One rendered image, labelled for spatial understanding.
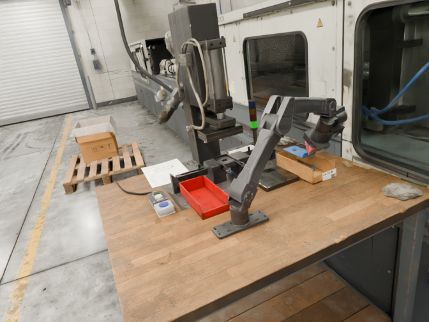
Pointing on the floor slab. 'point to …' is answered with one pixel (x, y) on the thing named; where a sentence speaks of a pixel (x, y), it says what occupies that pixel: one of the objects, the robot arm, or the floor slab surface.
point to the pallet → (73, 175)
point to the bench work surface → (259, 252)
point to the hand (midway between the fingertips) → (309, 153)
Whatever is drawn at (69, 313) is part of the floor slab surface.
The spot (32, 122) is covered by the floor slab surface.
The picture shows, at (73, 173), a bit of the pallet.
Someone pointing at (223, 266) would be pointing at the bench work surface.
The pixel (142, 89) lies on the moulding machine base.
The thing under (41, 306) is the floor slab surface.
